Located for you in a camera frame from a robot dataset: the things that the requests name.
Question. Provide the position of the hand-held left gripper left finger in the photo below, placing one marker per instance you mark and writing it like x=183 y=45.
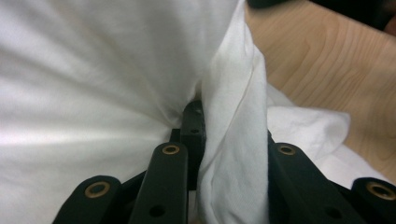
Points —
x=193 y=137

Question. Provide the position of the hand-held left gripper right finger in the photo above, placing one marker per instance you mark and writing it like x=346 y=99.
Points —
x=270 y=137

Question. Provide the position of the white gathered garment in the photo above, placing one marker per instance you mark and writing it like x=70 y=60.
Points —
x=93 y=93

